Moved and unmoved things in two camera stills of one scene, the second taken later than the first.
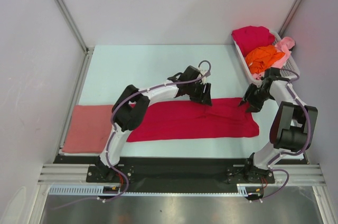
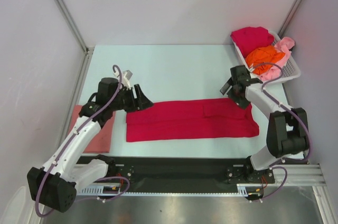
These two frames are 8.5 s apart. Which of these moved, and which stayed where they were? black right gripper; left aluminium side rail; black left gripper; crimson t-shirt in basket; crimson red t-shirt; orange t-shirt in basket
Moved: black left gripper; black right gripper
Stayed: crimson t-shirt in basket; crimson red t-shirt; orange t-shirt in basket; left aluminium side rail
